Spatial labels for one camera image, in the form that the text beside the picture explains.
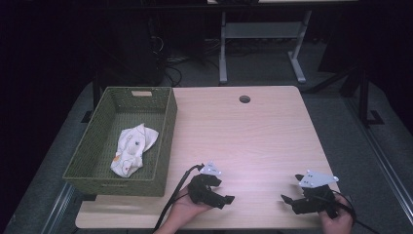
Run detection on metal floor rail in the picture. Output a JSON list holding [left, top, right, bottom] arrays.
[[343, 96, 413, 226], [40, 181, 76, 234]]

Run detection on person's left hand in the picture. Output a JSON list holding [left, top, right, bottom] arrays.
[[167, 186, 212, 229]]

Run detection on black cabinet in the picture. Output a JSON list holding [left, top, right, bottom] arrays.
[[92, 0, 167, 88]]

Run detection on tangle of floor cables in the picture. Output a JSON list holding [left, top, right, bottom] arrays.
[[148, 34, 228, 88]]

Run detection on white printed cloth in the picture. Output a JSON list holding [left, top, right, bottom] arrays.
[[109, 123, 160, 178]]

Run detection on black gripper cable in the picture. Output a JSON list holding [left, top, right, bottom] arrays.
[[152, 163, 206, 232], [329, 189, 382, 234]]

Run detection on white metal desk frame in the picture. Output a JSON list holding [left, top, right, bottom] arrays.
[[218, 9, 314, 85]]

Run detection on person's right hand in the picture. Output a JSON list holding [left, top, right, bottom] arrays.
[[318, 194, 355, 234]]

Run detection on black metal stand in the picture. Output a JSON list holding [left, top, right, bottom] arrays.
[[356, 66, 386, 129]]

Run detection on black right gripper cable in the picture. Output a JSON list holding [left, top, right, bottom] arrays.
[[329, 189, 382, 234]]

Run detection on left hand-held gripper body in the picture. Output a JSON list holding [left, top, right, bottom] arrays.
[[187, 161, 225, 208]]

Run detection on green woven basket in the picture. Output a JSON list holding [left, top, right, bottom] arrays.
[[62, 86, 178, 198]]

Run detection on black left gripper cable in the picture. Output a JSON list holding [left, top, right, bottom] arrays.
[[152, 163, 206, 232]]

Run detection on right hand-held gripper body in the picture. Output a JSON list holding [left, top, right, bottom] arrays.
[[297, 169, 340, 219]]

